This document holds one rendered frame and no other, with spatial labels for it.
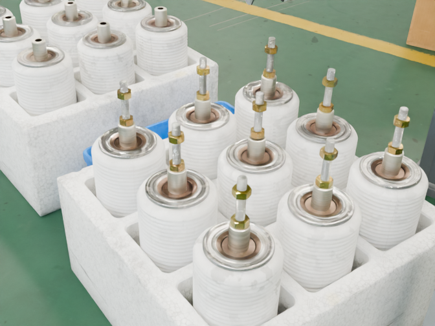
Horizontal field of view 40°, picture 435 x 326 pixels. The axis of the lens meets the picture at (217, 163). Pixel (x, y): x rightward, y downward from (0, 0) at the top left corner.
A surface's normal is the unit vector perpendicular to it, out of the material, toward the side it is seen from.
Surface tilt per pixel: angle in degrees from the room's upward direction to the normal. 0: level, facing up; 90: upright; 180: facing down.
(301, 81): 0
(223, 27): 0
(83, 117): 90
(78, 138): 90
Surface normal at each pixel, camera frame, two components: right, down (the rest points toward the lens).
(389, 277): 0.58, 0.48
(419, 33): -0.53, 0.47
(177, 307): 0.02, -0.82
